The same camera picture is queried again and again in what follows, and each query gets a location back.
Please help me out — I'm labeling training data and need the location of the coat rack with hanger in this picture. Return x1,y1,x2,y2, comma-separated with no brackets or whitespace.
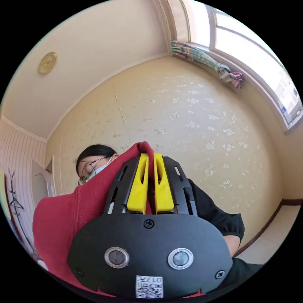
4,168,39,260

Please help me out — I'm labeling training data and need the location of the patterned curtain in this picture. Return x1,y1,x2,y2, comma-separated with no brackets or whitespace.
170,39,244,90

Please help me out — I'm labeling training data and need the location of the round gold ceiling lamp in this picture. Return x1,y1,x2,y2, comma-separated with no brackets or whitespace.
38,51,58,74

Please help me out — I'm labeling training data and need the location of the white door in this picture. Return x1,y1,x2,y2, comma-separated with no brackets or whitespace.
31,155,57,209

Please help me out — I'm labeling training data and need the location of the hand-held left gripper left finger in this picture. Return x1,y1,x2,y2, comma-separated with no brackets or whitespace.
126,153,149,215

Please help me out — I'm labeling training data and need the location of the window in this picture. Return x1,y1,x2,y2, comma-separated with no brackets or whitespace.
182,0,303,133

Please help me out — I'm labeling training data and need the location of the person's body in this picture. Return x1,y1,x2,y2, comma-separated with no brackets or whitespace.
75,144,264,293

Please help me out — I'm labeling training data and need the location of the red long sleeve shirt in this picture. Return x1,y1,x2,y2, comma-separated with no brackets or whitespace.
33,141,206,299

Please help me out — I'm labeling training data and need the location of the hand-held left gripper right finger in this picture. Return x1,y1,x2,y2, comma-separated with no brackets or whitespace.
154,153,175,214

